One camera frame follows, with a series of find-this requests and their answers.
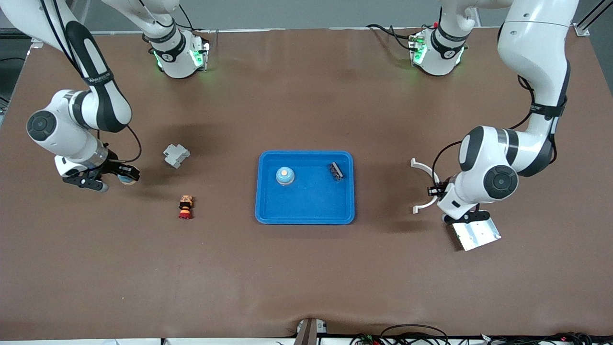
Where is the aluminium plate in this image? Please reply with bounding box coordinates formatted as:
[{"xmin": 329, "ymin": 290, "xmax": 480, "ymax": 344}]
[{"xmin": 449, "ymin": 218, "xmax": 502, "ymax": 252}]

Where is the white circuit breaker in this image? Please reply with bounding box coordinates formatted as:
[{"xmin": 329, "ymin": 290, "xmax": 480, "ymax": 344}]
[{"xmin": 163, "ymin": 143, "xmax": 191, "ymax": 169}]

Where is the blue plastic tray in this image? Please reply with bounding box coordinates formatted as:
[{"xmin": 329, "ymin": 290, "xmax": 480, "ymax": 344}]
[{"xmin": 255, "ymin": 150, "xmax": 355, "ymax": 225}]

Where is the brown table cover mat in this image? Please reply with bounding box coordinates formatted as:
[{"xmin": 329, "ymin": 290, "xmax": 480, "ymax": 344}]
[{"xmin": 0, "ymin": 28, "xmax": 613, "ymax": 341}]

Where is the white half ring clamp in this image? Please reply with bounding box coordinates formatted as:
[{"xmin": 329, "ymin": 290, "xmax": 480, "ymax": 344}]
[{"xmin": 410, "ymin": 158, "xmax": 439, "ymax": 214}]

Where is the black base cable bundle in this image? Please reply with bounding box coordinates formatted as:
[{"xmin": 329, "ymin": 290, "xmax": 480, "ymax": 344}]
[{"xmin": 366, "ymin": 23, "xmax": 417, "ymax": 51}]

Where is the black floor cable bundle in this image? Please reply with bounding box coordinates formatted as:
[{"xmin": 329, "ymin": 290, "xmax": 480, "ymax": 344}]
[{"xmin": 350, "ymin": 324, "xmax": 613, "ymax": 345}]

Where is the grey camera stand post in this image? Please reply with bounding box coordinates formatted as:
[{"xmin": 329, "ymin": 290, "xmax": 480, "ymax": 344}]
[{"xmin": 293, "ymin": 318, "xmax": 328, "ymax": 345}]

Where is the aluminium frame profile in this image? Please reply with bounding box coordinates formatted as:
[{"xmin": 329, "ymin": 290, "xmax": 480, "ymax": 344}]
[{"xmin": 574, "ymin": 0, "xmax": 613, "ymax": 37}]

